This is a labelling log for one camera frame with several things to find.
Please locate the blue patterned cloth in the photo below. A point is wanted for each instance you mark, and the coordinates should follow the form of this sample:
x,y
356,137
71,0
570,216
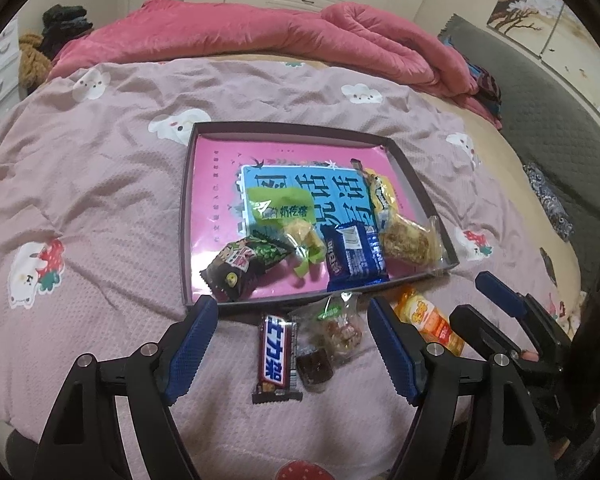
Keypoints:
x,y
550,200

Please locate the grey quilted headboard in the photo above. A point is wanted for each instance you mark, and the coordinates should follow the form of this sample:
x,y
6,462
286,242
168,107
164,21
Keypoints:
x,y
545,110

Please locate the blue biscuit packet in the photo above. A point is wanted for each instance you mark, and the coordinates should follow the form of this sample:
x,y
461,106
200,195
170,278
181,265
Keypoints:
x,y
355,255

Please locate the clear packet with green label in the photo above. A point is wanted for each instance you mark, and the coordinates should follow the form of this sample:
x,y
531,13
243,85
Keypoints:
x,y
335,332

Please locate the striped dark clothes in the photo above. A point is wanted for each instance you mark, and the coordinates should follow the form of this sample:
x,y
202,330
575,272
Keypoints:
x,y
487,87

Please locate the pink printed bedsheet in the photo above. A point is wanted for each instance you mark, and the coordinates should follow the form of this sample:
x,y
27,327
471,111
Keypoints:
x,y
105,185

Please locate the small yellow snack packet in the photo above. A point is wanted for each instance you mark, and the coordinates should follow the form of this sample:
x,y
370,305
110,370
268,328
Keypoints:
x,y
380,190

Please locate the clear packet of dark jelly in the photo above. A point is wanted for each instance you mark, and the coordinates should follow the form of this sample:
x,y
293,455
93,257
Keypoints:
x,y
315,367

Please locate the brown knitted cloth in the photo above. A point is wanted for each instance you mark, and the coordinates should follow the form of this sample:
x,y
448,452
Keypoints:
x,y
30,60

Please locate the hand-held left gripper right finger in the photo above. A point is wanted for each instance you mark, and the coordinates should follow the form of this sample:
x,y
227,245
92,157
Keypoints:
x,y
395,355

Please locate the black and green snack packet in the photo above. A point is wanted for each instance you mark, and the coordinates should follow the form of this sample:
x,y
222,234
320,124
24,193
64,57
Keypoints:
x,y
240,265

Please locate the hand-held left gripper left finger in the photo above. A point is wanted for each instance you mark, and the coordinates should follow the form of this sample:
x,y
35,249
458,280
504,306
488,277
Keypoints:
x,y
192,345

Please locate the brown chocolate bar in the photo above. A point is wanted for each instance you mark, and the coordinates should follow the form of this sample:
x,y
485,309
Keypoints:
x,y
276,360

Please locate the wall painting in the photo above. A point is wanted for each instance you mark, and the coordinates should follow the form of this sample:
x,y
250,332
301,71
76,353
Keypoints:
x,y
530,10

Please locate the black clothes pile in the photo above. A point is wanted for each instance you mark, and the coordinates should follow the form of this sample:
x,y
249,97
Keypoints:
x,y
65,22

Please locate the pink quilt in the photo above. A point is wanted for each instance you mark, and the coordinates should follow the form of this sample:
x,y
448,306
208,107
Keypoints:
x,y
280,30

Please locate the dark shallow cardboard box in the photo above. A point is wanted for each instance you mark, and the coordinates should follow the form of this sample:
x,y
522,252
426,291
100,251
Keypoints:
x,y
186,240

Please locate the orange cracker packet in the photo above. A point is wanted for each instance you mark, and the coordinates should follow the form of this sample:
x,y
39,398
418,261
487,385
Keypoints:
x,y
430,322

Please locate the clear packet of crumbly cake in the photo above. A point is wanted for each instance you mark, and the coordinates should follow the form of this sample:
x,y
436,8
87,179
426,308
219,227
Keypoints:
x,y
410,242

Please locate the beige bed sheet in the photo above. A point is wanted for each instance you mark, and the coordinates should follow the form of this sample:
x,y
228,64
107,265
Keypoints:
x,y
505,150

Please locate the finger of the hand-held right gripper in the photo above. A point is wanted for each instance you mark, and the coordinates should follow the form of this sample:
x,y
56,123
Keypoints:
x,y
480,322
500,291

